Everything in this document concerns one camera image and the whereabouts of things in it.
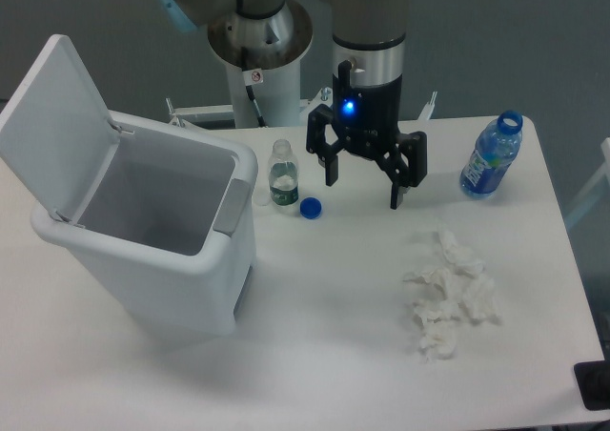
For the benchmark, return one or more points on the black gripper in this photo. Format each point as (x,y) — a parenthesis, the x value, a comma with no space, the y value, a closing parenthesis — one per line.
(364,120)

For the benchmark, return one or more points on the white trash can lid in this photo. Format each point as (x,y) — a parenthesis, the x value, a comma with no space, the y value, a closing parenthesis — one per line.
(56,132)

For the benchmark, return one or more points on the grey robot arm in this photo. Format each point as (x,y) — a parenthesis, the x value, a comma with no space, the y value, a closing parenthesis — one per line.
(261,43)

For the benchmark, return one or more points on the blue bottle cap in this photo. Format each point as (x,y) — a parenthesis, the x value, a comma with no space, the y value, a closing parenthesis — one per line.
(310,208)

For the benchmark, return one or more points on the white trash can body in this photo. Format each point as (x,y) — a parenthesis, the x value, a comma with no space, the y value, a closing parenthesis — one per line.
(169,231)

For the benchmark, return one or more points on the clear green-label bottle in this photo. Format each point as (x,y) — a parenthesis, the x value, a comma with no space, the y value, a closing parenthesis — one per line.
(283,175)

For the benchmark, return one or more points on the blue plastic water bottle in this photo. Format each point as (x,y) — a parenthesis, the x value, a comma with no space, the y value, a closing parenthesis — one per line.
(496,148)

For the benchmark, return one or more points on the crumpled white tissue paper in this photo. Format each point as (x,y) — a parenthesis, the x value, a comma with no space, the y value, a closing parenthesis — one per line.
(455,290)

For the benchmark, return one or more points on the black device at edge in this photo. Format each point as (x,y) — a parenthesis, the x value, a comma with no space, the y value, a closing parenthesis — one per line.
(593,382)

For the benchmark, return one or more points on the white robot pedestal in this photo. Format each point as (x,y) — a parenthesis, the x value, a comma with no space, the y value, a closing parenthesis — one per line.
(261,43)

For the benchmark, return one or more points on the white frame at right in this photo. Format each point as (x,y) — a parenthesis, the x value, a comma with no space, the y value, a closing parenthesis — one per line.
(596,186)

